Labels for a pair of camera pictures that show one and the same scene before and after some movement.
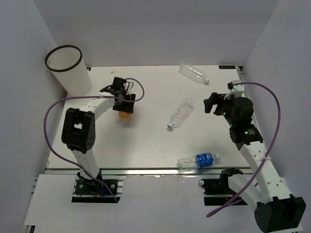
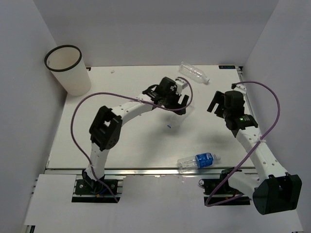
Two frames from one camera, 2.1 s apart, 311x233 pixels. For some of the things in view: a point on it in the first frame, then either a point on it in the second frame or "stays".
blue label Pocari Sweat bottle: [198, 161] stays
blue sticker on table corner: [227, 67] stays
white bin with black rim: [65, 62] stays
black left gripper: [128, 107] → [176, 105]
